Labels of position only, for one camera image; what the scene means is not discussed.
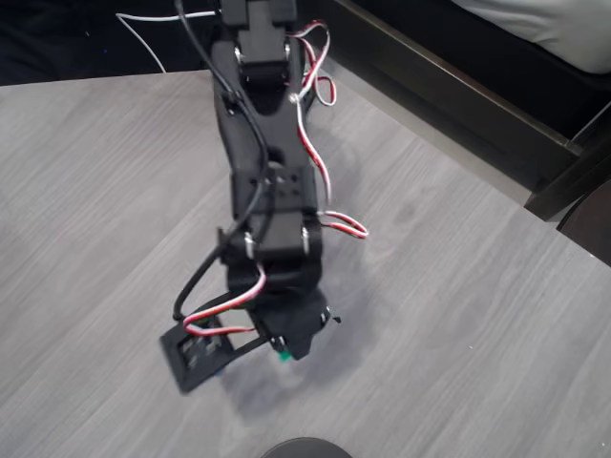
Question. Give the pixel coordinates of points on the green cube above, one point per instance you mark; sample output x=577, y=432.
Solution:
x=284, y=357

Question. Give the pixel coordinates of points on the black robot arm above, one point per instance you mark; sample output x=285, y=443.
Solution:
x=267, y=143

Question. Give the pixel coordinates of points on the small black fragment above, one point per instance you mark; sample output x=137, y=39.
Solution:
x=337, y=318

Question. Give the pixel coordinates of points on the dark round object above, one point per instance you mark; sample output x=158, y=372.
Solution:
x=305, y=449

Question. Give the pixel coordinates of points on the dark round stool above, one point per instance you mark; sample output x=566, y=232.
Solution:
x=589, y=229

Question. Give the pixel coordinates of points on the white mattress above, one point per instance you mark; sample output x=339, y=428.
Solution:
x=549, y=28

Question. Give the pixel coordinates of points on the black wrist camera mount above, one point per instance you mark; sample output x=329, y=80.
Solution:
x=195, y=350

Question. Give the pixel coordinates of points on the dark wooden bed frame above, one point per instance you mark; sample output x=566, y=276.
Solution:
x=458, y=90

